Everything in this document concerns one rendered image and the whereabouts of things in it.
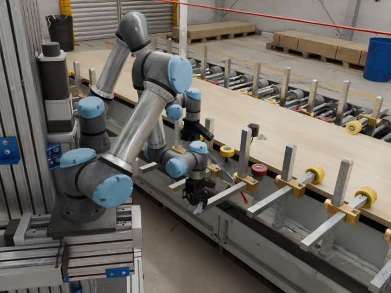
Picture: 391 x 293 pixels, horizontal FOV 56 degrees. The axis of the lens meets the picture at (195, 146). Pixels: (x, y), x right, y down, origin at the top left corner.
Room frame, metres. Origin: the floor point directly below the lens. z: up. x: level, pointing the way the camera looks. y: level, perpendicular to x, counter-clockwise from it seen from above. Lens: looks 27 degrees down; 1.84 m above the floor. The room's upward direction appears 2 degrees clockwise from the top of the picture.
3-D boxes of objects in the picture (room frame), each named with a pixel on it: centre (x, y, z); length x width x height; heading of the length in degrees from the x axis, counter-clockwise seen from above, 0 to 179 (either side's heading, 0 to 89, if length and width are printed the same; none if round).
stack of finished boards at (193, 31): (10.32, -0.43, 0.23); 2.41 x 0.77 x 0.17; 132
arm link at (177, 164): (1.27, 0.07, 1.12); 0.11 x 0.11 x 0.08; 51
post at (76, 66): (2.88, 0.97, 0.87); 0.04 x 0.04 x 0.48; 44
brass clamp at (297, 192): (1.42, -0.43, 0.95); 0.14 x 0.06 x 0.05; 44
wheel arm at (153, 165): (1.89, 0.14, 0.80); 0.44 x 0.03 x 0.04; 134
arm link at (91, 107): (1.56, 0.48, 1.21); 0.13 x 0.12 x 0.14; 5
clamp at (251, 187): (1.60, -0.26, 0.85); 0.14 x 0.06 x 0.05; 44
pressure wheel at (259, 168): (1.64, -0.33, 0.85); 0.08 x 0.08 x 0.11
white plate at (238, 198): (1.62, -0.20, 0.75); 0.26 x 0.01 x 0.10; 44
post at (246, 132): (1.61, -0.24, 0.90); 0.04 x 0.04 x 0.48; 44
